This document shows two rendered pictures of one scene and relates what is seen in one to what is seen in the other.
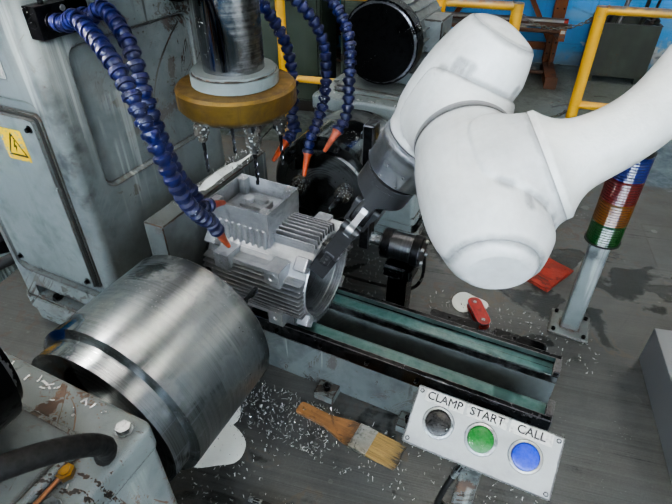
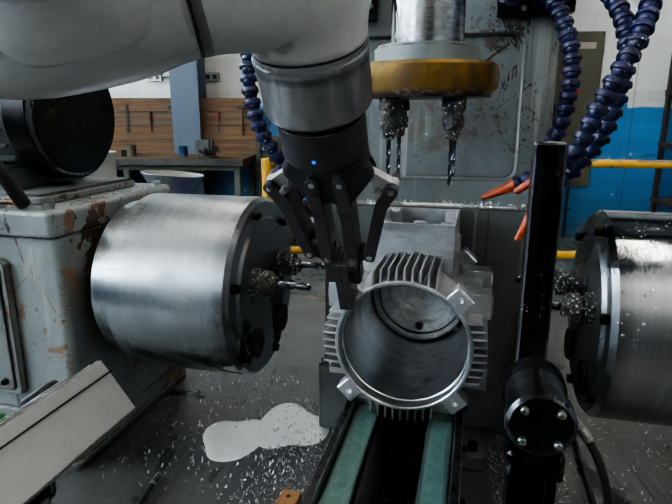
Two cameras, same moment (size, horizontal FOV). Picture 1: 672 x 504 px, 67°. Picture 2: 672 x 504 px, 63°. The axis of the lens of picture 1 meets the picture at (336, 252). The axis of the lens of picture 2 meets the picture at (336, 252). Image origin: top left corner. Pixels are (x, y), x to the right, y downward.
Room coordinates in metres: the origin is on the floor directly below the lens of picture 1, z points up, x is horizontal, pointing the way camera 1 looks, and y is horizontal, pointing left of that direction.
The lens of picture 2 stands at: (0.50, -0.54, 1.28)
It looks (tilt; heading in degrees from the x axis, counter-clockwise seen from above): 14 degrees down; 78
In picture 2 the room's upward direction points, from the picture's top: straight up
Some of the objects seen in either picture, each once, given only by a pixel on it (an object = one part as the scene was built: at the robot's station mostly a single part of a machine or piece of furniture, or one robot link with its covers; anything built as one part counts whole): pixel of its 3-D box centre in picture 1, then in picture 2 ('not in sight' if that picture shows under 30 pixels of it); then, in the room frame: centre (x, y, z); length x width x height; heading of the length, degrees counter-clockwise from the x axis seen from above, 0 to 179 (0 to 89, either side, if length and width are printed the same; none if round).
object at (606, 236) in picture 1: (606, 229); not in sight; (0.78, -0.50, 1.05); 0.06 x 0.06 x 0.04
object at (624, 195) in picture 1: (622, 187); not in sight; (0.78, -0.50, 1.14); 0.06 x 0.06 x 0.04
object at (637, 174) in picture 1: (631, 164); not in sight; (0.78, -0.50, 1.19); 0.06 x 0.06 x 0.04
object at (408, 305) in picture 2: not in sight; (420, 293); (0.78, 0.20, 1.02); 0.15 x 0.02 x 0.15; 154
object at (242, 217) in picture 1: (255, 210); (419, 241); (0.75, 0.14, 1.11); 0.12 x 0.11 x 0.07; 63
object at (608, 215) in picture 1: (614, 209); not in sight; (0.78, -0.50, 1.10); 0.06 x 0.06 x 0.04
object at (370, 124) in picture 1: (369, 189); (538, 270); (0.81, -0.06, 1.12); 0.04 x 0.03 x 0.26; 64
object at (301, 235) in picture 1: (278, 259); (412, 317); (0.74, 0.11, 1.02); 0.20 x 0.19 x 0.19; 63
